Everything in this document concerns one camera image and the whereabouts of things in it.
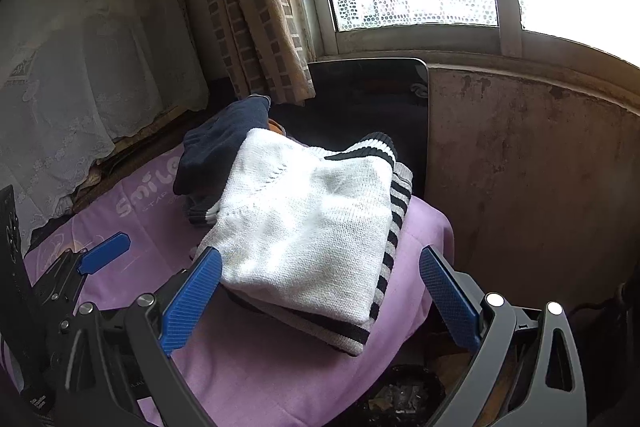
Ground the grey black striped garment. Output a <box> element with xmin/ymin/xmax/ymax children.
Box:
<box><xmin>227</xmin><ymin>159</ymin><xmax>416</xmax><ymax>356</ymax></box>

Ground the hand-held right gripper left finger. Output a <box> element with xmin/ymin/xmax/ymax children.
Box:
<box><xmin>65</xmin><ymin>247</ymin><xmax>223</xmax><ymax>427</ymax></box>

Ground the checkered beige curtain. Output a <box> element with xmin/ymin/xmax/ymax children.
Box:
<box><xmin>192</xmin><ymin>0</ymin><xmax>318</xmax><ymax>102</ymax></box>

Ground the navy garment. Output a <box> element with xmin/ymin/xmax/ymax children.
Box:
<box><xmin>172</xmin><ymin>99</ymin><xmax>273</xmax><ymax>228</ymax></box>

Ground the black cable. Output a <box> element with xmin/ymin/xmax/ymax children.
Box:
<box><xmin>570</xmin><ymin>282</ymin><xmax>631</xmax><ymax>358</ymax></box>

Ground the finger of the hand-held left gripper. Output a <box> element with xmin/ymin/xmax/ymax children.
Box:
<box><xmin>32</xmin><ymin>232</ymin><xmax>132</xmax><ymax>323</ymax></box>

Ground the white sweater with black trim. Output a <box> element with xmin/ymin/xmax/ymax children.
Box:
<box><xmin>192</xmin><ymin>127</ymin><xmax>401</xmax><ymax>333</ymax></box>

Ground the glossy black panel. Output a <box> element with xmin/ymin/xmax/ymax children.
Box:
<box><xmin>270</xmin><ymin>57</ymin><xmax>431</xmax><ymax>198</ymax></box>

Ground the white lace cloth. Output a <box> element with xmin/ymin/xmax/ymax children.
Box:
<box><xmin>0</xmin><ymin>0</ymin><xmax>211</xmax><ymax>228</ymax></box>

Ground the purple printed blanket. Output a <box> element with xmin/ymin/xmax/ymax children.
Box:
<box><xmin>0</xmin><ymin>139</ymin><xmax>453</xmax><ymax>427</ymax></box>

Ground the dark floor clutter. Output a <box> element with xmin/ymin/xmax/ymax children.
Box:
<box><xmin>367</xmin><ymin>364</ymin><xmax>448</xmax><ymax>427</ymax></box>

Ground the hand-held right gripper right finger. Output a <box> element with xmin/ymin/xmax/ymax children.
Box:
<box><xmin>419</xmin><ymin>246</ymin><xmax>587</xmax><ymax>427</ymax></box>

